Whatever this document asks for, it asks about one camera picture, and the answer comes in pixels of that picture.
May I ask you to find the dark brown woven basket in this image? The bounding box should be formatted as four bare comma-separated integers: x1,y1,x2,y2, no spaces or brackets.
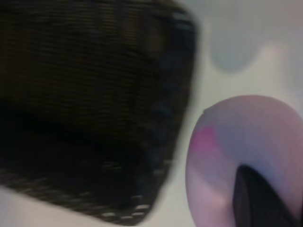
0,0,202,227

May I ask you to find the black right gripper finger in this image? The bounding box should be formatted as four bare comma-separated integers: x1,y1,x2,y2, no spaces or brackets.
233,165,303,227

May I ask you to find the pink peach with green leaf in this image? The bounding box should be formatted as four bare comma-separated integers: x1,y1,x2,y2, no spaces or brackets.
186,94,303,227

